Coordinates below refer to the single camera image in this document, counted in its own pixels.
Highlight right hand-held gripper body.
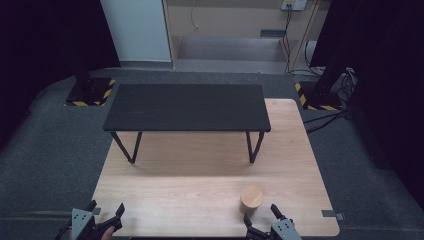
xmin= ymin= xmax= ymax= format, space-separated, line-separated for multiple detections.
xmin=257 ymin=218 xmax=303 ymax=240

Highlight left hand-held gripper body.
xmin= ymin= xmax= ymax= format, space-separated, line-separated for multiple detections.
xmin=71 ymin=208 xmax=102 ymax=240

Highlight wooden cylinder block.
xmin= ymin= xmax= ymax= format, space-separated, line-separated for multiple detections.
xmin=239 ymin=185 xmax=264 ymax=215

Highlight person's left hand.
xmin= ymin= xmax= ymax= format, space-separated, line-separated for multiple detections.
xmin=99 ymin=225 xmax=116 ymax=240

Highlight grey tape strip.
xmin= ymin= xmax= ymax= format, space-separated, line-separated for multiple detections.
xmin=321 ymin=209 xmax=346 ymax=222

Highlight black stand with striped base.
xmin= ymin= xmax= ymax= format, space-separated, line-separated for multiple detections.
xmin=294 ymin=56 xmax=348 ymax=112
xmin=64 ymin=49 xmax=117 ymax=108

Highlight black riser shelf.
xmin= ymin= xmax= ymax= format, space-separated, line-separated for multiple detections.
xmin=102 ymin=83 xmax=272 ymax=165

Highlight dark curtain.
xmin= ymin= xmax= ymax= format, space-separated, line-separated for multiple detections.
xmin=0 ymin=0 xmax=122 ymax=153
xmin=310 ymin=0 xmax=424 ymax=212

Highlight white cabinet panel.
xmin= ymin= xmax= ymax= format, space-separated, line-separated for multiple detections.
xmin=99 ymin=0 xmax=173 ymax=64

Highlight beige wooden shelf unit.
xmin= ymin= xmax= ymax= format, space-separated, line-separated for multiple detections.
xmin=161 ymin=0 xmax=324 ymax=73

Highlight black floor cable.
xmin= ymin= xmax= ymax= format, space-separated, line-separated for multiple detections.
xmin=302 ymin=109 xmax=352 ymax=125
xmin=305 ymin=113 xmax=353 ymax=135

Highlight tangled cable bundle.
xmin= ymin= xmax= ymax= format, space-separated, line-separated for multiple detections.
xmin=332 ymin=67 xmax=360 ymax=112

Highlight black power cables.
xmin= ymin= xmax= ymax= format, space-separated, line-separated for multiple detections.
xmin=281 ymin=9 xmax=323 ymax=77

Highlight grey wall label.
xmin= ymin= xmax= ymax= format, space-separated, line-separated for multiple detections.
xmin=259 ymin=29 xmax=287 ymax=38

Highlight thin white cable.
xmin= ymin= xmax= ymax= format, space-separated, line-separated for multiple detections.
xmin=189 ymin=0 xmax=200 ymax=30

